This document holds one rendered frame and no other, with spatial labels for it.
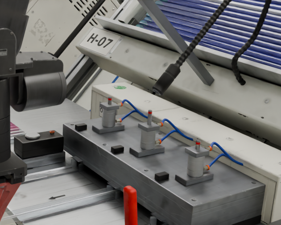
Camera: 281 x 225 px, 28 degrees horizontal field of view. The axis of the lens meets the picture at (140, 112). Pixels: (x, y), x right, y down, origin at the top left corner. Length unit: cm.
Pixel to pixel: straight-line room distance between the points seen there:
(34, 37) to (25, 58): 141
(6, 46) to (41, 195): 28
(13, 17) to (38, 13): 145
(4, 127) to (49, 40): 146
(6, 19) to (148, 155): 32
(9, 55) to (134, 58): 56
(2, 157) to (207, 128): 37
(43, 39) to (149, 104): 115
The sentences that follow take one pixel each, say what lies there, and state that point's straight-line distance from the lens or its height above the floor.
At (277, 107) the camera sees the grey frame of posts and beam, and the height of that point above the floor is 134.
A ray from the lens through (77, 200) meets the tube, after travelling 81.
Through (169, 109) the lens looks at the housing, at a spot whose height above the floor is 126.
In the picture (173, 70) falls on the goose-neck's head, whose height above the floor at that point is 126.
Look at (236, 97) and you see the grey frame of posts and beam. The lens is 96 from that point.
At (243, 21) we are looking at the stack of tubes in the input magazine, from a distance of 103.
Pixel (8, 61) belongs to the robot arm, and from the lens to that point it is 65.
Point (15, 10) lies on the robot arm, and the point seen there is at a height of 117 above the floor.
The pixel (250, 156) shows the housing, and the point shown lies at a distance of 83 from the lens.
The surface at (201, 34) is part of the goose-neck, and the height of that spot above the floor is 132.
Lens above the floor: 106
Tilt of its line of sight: 10 degrees up
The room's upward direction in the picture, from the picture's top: 38 degrees clockwise
